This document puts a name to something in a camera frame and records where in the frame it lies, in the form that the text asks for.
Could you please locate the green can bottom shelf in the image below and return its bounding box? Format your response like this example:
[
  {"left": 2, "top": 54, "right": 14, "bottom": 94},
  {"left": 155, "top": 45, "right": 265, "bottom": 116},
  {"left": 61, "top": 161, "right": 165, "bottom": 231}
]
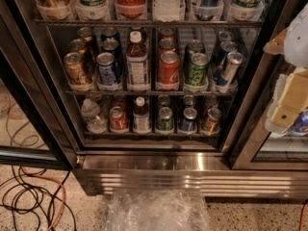
[{"left": 156, "top": 107, "right": 173, "bottom": 131}]

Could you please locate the gold can shelf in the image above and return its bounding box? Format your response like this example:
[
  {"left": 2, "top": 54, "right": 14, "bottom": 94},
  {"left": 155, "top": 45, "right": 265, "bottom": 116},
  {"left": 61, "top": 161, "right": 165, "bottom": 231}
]
[
  {"left": 202, "top": 108, "right": 221, "bottom": 132},
  {"left": 64, "top": 52, "right": 91, "bottom": 86}
]

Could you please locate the brown tea bottle shelf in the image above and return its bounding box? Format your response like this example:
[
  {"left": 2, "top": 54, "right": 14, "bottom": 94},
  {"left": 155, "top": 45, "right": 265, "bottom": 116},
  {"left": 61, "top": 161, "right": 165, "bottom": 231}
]
[
  {"left": 133, "top": 96, "right": 150, "bottom": 134},
  {"left": 126, "top": 31, "right": 149, "bottom": 86}
]

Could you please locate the green can middle shelf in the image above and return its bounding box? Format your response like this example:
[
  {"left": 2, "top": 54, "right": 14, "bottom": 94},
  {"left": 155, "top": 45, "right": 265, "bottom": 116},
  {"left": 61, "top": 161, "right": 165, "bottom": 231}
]
[{"left": 185, "top": 53, "right": 209, "bottom": 87}]

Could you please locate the white plastic bottle top shelf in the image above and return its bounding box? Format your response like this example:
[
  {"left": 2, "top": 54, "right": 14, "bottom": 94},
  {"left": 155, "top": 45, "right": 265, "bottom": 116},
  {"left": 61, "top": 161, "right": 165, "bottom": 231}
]
[{"left": 153, "top": 0, "right": 182, "bottom": 22}]

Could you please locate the stainless steel fridge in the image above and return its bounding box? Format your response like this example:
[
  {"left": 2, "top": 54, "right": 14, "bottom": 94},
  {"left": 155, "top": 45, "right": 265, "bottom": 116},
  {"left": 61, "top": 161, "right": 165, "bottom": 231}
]
[{"left": 0, "top": 0, "right": 308, "bottom": 200}]

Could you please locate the brown tea bottle bottom shelf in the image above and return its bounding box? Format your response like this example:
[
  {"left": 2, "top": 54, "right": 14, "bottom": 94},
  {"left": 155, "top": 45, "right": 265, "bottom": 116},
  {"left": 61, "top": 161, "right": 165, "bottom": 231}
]
[{"left": 133, "top": 96, "right": 150, "bottom": 134}]

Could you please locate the gold can bottom shelf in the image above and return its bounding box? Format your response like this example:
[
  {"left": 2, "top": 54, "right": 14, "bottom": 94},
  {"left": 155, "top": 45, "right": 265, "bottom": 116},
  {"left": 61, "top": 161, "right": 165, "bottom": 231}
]
[{"left": 202, "top": 108, "right": 221, "bottom": 132}]

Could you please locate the orange cable on floor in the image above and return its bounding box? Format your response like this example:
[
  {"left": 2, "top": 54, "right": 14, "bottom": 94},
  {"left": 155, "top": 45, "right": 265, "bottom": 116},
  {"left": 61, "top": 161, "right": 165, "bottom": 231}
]
[{"left": 19, "top": 167, "right": 67, "bottom": 231}]

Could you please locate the red can bottom shelf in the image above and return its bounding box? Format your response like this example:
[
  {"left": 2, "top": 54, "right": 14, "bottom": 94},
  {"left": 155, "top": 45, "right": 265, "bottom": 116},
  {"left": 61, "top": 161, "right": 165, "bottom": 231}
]
[{"left": 109, "top": 106, "right": 127, "bottom": 130}]

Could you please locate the gold can front middle shelf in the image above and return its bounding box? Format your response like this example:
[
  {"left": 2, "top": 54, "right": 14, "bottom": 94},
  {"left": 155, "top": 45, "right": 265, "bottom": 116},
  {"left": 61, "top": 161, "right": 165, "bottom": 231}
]
[{"left": 64, "top": 52, "right": 91, "bottom": 86}]

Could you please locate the blue can right fridge section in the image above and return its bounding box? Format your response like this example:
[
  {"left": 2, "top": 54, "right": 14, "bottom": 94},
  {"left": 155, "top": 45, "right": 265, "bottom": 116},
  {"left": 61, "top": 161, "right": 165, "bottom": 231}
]
[{"left": 291, "top": 109, "right": 308, "bottom": 134}]

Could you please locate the blue can bottom shelf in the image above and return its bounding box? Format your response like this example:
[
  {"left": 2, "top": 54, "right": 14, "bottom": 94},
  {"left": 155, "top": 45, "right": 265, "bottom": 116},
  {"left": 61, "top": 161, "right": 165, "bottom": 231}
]
[{"left": 179, "top": 107, "right": 197, "bottom": 132}]

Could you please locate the blue pepsi can middle shelf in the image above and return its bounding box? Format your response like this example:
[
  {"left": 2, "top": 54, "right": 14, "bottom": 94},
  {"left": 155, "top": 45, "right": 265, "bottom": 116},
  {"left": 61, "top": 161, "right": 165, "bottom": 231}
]
[{"left": 96, "top": 52, "right": 120, "bottom": 86}]

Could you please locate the water bottle bottom shelf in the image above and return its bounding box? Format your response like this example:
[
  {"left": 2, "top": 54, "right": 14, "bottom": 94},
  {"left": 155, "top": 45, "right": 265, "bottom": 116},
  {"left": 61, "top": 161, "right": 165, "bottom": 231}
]
[{"left": 81, "top": 98, "right": 107, "bottom": 134}]

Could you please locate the red coke can middle shelf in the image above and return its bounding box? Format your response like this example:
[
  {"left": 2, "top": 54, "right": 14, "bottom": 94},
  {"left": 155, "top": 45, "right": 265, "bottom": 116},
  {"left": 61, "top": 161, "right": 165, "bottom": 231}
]
[{"left": 158, "top": 51, "right": 180, "bottom": 85}]

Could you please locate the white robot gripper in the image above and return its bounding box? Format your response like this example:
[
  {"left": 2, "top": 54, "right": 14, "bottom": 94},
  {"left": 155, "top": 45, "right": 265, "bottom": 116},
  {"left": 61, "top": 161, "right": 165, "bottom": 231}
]
[{"left": 263, "top": 3, "right": 308, "bottom": 128}]

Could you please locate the brown tea bottle middle shelf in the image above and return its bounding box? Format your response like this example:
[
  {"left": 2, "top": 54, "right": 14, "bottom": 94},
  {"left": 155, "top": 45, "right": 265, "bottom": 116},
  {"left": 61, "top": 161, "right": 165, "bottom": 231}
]
[{"left": 126, "top": 31, "right": 149, "bottom": 86}]

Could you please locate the slim redbull can middle shelf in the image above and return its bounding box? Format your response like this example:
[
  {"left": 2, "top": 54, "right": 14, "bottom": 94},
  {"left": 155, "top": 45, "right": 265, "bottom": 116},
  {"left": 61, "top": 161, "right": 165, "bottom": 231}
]
[{"left": 218, "top": 52, "right": 244, "bottom": 87}]

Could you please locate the clear plastic bag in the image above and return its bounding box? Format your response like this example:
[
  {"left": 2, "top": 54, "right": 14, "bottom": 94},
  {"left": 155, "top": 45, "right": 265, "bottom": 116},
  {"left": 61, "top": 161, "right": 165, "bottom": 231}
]
[{"left": 104, "top": 190, "right": 210, "bottom": 231}]

